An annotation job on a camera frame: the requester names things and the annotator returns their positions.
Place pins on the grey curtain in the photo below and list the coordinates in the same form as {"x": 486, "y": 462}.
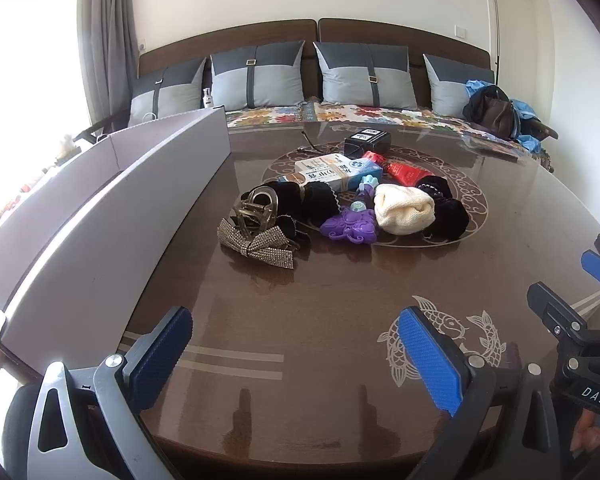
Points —
{"x": 112, "y": 35}

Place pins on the cream knit cloth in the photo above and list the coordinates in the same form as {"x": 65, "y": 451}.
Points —
{"x": 402, "y": 210}

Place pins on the white wall switch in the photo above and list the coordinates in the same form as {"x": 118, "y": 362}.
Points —
{"x": 460, "y": 31}

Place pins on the dark bag with blue cloth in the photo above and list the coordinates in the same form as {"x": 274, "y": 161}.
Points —
{"x": 527, "y": 142}

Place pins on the dark brown bag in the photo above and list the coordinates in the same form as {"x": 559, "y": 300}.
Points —
{"x": 490, "y": 110}

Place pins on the white and blue cream box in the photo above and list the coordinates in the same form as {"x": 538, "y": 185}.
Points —
{"x": 330, "y": 176}

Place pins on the white cardboard box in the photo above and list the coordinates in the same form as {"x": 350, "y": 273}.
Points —
{"x": 80, "y": 240}

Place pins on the small white pump bottle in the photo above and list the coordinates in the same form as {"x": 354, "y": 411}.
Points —
{"x": 208, "y": 99}

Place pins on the small black adapter box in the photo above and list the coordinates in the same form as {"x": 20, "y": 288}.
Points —
{"x": 366, "y": 142}

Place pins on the rhinestone bow hair clip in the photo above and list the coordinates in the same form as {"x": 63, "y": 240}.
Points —
{"x": 260, "y": 247}

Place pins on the floral blanket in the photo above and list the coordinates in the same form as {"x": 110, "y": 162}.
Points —
{"x": 370, "y": 114}

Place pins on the black knit socks bundle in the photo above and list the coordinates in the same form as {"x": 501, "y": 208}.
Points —
{"x": 305, "y": 202}

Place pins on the brown wooden headboard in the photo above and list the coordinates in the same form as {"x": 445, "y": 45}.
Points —
{"x": 230, "y": 37}

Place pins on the translucent brown hair claw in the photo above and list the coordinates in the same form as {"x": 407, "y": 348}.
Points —
{"x": 255, "y": 207}

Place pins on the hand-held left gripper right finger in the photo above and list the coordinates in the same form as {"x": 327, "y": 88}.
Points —
{"x": 430, "y": 360}

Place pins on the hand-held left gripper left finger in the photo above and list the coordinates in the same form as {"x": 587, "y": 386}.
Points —
{"x": 160, "y": 355}

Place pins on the black hair clip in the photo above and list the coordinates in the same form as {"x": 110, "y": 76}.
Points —
{"x": 295, "y": 232}

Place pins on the purple octopus toy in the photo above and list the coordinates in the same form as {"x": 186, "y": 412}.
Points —
{"x": 347, "y": 225}

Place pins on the brown patterned glass desktop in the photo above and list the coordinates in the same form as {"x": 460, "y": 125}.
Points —
{"x": 330, "y": 310}

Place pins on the red packet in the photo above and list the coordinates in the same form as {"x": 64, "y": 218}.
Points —
{"x": 407, "y": 172}

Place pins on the dark wooden armrest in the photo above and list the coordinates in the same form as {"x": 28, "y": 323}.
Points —
{"x": 545, "y": 131}
{"x": 100, "y": 127}

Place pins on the black knit cloth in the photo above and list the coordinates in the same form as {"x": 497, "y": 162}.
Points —
{"x": 447, "y": 220}

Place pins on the grey two-tone pillow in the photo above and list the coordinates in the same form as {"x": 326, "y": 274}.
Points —
{"x": 447, "y": 87}
{"x": 365, "y": 77}
{"x": 167, "y": 95}
{"x": 260, "y": 77}

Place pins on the person's right hand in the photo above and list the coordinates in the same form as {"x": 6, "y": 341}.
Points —
{"x": 587, "y": 430}

